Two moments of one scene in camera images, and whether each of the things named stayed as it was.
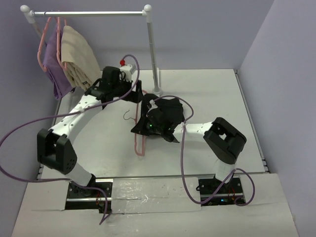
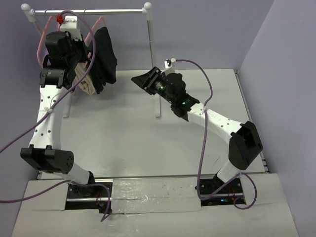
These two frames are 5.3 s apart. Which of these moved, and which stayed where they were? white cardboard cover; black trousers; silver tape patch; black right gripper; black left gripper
Moved: black left gripper; black right gripper; black trousers
Stayed: white cardboard cover; silver tape patch
